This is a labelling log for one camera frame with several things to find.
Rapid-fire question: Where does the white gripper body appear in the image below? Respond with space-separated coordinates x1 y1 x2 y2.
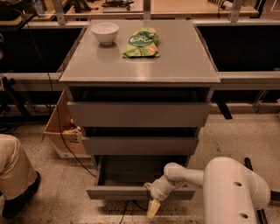
148 176 176 201

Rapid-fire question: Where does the green snack bag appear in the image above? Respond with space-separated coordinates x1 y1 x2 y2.
122 27 160 58

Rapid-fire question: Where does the beige trouser leg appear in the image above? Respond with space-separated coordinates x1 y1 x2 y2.
0 134 38 200

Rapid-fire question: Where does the black metal stand leg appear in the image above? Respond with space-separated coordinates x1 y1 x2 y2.
244 157 280 224

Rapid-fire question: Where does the black floor cable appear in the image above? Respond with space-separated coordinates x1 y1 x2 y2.
11 8 150 224

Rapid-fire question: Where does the grey drawer cabinet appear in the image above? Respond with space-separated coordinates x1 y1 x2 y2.
59 19 221 165

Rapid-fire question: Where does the black shoe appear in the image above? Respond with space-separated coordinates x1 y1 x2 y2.
2 171 41 219

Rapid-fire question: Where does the grey top drawer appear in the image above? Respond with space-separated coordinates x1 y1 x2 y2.
67 101 211 128

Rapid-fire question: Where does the cardboard box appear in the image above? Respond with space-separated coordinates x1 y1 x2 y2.
44 92 88 158

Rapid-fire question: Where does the grey middle drawer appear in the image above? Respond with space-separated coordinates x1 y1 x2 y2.
82 136 198 155

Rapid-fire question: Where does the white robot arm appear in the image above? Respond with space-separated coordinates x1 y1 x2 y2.
145 157 271 224

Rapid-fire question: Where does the grey bottom drawer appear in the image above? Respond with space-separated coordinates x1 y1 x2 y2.
87 155 189 200

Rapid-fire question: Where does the white ceramic bowl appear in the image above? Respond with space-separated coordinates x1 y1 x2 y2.
91 22 119 45

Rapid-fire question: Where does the grey drawer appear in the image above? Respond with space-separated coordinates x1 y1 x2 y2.
67 101 211 128
87 155 189 200
82 136 198 155

